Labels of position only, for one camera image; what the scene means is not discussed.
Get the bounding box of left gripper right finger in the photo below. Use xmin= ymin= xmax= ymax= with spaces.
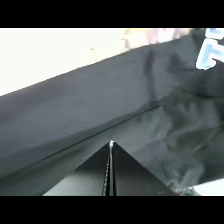
xmin=110 ymin=140 xmax=178 ymax=197

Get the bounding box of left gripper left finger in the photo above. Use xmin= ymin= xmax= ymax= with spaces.
xmin=42 ymin=141 xmax=112 ymax=197

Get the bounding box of black garment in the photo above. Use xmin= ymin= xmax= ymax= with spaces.
xmin=0 ymin=27 xmax=224 ymax=197

